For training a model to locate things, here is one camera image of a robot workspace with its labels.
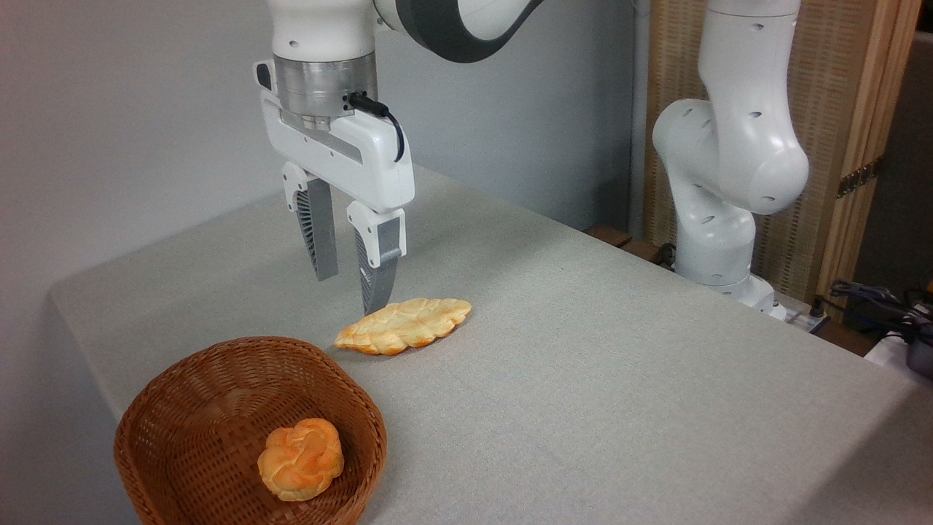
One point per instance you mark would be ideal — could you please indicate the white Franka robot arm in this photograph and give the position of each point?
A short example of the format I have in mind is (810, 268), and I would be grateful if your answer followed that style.
(729, 146)

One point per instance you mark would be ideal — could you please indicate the wood and bamboo folding screen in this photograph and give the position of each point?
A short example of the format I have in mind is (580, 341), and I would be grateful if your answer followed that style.
(831, 73)

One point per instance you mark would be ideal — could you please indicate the round knotted bread roll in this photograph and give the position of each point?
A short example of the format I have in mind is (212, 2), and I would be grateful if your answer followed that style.
(300, 459)

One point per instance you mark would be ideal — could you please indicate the long braided bread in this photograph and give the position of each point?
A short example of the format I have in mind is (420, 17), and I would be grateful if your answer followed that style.
(408, 324)

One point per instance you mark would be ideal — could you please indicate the brown wooden base board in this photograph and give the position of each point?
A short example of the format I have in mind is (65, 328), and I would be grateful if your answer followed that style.
(630, 244)

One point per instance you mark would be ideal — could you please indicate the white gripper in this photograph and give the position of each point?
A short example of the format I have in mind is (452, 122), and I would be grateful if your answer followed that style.
(350, 157)

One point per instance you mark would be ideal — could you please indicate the grey tablecloth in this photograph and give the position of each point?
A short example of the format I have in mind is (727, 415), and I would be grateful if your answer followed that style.
(583, 379)

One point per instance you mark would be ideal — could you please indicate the brown wicker basket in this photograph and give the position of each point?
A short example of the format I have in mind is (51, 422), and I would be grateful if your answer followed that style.
(189, 408)

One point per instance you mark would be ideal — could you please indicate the white vertical pipe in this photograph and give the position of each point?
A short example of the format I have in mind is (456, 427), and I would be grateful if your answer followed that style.
(639, 109)

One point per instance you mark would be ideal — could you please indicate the metal screen hinge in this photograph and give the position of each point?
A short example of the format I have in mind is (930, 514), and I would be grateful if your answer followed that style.
(859, 178)

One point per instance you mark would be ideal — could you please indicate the white power strip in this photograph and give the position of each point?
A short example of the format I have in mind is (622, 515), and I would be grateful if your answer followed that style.
(807, 318)

